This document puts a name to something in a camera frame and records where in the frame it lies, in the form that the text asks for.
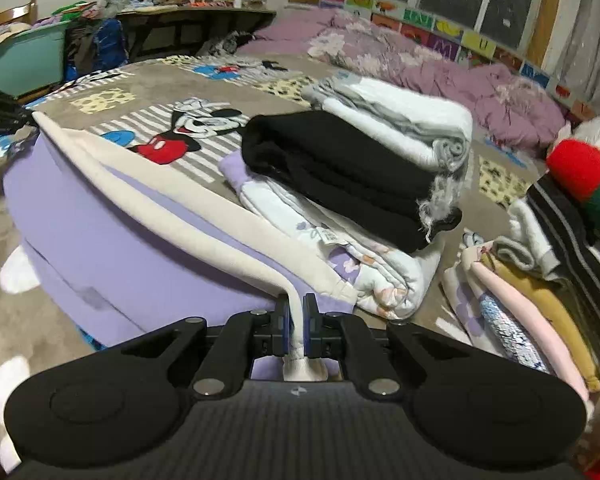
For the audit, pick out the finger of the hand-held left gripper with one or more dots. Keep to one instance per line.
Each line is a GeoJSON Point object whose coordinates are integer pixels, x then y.
{"type": "Point", "coordinates": [0, 110]}

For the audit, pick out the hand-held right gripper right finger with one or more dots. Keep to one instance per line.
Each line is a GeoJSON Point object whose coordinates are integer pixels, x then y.
{"type": "Point", "coordinates": [310, 322]}

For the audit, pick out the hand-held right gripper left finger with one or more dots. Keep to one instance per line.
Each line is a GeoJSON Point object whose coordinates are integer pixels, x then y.
{"type": "Point", "coordinates": [281, 322]}

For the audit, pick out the lavender pants with cream stripe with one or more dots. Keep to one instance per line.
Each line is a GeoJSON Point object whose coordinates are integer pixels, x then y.
{"type": "Point", "coordinates": [105, 220]}

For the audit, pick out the pile of colourful clothes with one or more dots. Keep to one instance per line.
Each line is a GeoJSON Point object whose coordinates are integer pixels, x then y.
{"type": "Point", "coordinates": [75, 12]}

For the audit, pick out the black and white clothes heap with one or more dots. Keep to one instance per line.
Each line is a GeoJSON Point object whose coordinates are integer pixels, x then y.
{"type": "Point", "coordinates": [225, 44]}

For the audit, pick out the teal storage box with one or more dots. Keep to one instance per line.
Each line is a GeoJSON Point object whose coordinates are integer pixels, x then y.
{"type": "Point", "coordinates": [25, 65]}

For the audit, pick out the white floral folded garment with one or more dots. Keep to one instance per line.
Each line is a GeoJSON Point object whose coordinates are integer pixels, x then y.
{"type": "Point", "coordinates": [380, 270]}

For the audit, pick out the wooden chair back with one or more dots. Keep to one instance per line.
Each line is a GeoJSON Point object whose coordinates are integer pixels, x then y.
{"type": "Point", "coordinates": [17, 10]}

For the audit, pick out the black and blue bag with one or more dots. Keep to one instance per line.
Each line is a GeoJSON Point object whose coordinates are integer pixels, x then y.
{"type": "Point", "coordinates": [105, 40]}

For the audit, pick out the blue sequin folded garment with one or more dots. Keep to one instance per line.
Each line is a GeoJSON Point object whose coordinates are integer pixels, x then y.
{"type": "Point", "coordinates": [510, 332]}

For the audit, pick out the dark wooden desk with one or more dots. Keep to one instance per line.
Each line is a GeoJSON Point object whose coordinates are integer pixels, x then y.
{"type": "Point", "coordinates": [190, 17]}

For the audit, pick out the pink folded garment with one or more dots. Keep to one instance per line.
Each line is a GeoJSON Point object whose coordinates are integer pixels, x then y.
{"type": "Point", "coordinates": [530, 330]}

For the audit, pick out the printed cartoon blanket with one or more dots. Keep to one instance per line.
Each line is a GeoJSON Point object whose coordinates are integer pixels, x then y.
{"type": "Point", "coordinates": [45, 330]}

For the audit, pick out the white fleece folded garment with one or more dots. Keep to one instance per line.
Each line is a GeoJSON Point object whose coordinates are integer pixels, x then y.
{"type": "Point", "coordinates": [522, 242]}

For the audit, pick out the mustard folded garment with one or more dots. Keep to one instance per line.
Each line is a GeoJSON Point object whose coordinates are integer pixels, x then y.
{"type": "Point", "coordinates": [545, 305]}

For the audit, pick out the grey white folded garment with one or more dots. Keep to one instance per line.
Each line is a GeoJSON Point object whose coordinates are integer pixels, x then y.
{"type": "Point", "coordinates": [405, 105]}

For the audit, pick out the black striped folded garment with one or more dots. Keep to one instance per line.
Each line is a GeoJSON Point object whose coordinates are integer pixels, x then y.
{"type": "Point", "coordinates": [565, 225]}

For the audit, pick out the purple floral duvet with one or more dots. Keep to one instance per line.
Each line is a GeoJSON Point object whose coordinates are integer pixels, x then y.
{"type": "Point", "coordinates": [430, 75]}

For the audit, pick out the colourful patterned headboard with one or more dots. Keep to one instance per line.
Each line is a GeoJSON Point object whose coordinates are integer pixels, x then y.
{"type": "Point", "coordinates": [448, 43]}

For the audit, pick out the red green plush garment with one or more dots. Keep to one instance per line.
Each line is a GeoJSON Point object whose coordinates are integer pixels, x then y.
{"type": "Point", "coordinates": [580, 160]}

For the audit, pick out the pale patterned curtain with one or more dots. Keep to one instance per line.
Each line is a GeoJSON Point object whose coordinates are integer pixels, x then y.
{"type": "Point", "coordinates": [595, 35]}

